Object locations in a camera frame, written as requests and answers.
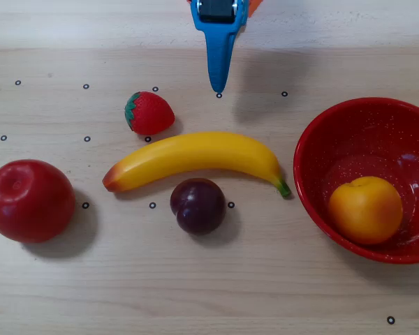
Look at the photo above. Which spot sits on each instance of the purple toy plum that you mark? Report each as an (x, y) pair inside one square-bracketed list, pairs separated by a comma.
[(199, 206)]

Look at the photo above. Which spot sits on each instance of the red toy apple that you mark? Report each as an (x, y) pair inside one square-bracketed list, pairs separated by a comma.
[(28, 202)]

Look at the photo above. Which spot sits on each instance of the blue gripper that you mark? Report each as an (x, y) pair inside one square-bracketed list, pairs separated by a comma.
[(219, 28)]

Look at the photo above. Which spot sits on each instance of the yellow toy banana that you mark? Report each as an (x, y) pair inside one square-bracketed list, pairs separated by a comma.
[(195, 157)]

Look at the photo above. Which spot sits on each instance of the yellow orange toy peach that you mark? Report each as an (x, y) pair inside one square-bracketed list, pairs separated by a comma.
[(365, 211)]

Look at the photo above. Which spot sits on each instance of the orange robot base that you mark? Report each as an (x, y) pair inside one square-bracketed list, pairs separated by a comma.
[(255, 6)]

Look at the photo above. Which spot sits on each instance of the red toy strawberry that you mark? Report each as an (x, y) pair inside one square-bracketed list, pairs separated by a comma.
[(150, 113)]

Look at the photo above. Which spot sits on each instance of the red speckled bowl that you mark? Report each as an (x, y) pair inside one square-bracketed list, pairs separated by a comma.
[(356, 139)]

